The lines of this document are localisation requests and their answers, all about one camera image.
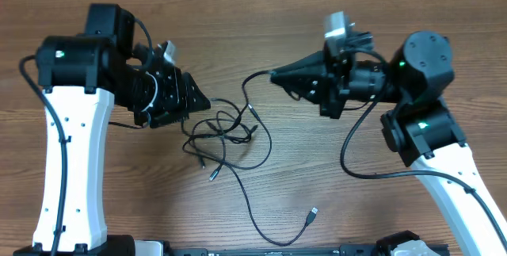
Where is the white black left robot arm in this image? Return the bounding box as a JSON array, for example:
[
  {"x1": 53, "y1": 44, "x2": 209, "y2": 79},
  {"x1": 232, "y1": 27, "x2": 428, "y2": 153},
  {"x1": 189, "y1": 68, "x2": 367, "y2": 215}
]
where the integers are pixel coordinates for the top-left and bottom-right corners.
[{"x1": 19, "y1": 3, "x2": 210, "y2": 255}]

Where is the black USB cable bundle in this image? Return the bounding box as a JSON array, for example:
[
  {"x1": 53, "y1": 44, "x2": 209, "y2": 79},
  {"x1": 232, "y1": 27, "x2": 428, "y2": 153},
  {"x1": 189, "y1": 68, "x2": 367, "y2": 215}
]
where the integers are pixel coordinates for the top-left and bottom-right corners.
[{"x1": 181, "y1": 69, "x2": 320, "y2": 247}]

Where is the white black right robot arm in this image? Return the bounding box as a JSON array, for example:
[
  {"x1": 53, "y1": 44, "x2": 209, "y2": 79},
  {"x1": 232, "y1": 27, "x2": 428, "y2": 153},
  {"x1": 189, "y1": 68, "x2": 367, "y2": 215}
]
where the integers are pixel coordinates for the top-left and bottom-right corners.
[{"x1": 271, "y1": 31, "x2": 506, "y2": 255}]

